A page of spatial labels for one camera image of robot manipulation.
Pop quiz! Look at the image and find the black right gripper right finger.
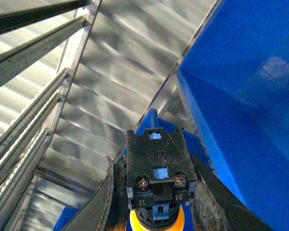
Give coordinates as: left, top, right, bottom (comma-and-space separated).
191, 154, 272, 231

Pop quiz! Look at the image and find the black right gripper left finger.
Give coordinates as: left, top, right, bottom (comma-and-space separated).
63, 154, 130, 231

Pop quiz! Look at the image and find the yellow push button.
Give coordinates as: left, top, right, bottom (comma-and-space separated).
126, 127, 197, 231

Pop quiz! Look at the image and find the blue left plastic bin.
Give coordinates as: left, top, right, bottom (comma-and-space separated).
55, 109, 209, 231

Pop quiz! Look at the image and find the blue plastic bin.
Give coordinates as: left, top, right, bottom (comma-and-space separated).
55, 109, 209, 231
177, 0, 289, 231

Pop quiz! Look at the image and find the blue right plastic bin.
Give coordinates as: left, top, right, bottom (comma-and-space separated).
177, 0, 289, 231

